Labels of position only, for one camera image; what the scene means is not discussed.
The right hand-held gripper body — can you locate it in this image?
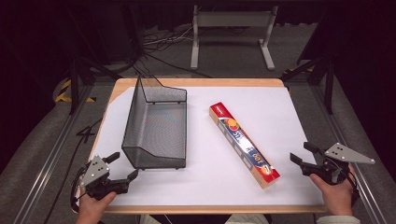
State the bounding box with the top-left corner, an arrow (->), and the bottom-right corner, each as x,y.
300,142 -> 376,187

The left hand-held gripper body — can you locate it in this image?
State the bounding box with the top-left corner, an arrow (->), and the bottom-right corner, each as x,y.
78,155 -> 131,201

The black wire mesh basket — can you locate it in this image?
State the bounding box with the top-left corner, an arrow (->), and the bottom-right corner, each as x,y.
120,74 -> 188,171

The long red cling film box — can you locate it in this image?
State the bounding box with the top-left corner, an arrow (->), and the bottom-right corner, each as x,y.
208,101 -> 281,190

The person's left hand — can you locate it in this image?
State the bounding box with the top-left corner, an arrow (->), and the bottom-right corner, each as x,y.
75,190 -> 118,224

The person's right hand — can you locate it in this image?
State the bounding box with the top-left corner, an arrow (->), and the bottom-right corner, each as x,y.
308,163 -> 357,217

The black tripod stand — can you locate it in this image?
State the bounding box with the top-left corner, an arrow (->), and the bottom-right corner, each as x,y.
279,12 -> 339,116
60,6 -> 122,116

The white table board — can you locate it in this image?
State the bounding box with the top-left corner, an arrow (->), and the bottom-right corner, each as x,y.
91,86 -> 325,207

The yellow black hazard tape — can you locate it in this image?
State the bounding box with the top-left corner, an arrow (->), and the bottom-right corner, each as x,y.
54,78 -> 96,104

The grey metal stand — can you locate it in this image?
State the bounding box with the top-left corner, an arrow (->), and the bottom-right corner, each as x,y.
190,4 -> 279,72

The black cable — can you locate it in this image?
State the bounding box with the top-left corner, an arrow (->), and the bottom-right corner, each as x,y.
69,166 -> 89,215
342,167 -> 361,209

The bundle of floor cables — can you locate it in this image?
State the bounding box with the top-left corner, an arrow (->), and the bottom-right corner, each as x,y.
130,24 -> 250,78

